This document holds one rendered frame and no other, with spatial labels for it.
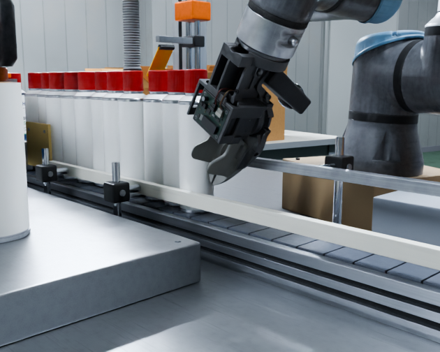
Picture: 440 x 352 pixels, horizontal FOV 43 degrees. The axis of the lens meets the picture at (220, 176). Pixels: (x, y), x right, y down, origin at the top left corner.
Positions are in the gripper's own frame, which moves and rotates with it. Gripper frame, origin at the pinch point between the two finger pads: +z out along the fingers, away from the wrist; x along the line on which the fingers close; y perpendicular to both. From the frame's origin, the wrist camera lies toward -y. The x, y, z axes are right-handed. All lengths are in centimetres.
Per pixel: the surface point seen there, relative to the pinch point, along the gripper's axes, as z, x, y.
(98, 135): 11.0, -27.0, 2.2
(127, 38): -1.3, -40.5, -8.1
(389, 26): 99, -341, -634
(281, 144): 70, -88, -144
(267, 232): -1.1, 12.9, 2.8
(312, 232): -7.3, 19.2, 4.8
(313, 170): -9.1, 11.5, -2.8
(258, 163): -4.2, 3.2, -2.8
